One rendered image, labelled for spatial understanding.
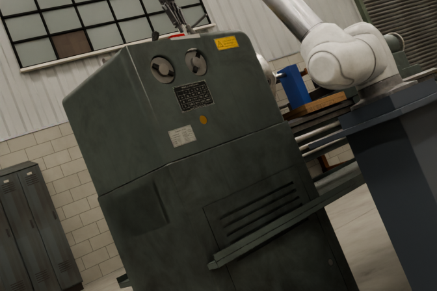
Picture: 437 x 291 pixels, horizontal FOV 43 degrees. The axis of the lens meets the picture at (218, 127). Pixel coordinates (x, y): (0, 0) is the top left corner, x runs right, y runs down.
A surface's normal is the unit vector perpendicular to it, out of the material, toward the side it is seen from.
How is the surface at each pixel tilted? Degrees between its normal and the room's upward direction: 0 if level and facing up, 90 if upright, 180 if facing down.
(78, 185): 90
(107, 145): 90
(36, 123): 90
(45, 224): 90
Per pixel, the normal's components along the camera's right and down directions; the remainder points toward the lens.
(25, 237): 0.47, -0.26
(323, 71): -0.57, 0.28
